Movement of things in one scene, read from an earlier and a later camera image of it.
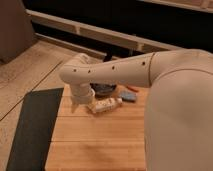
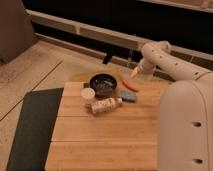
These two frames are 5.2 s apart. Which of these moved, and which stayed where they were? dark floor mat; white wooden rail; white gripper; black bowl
Moved: white gripper
Stayed: white wooden rail; dark floor mat; black bowl
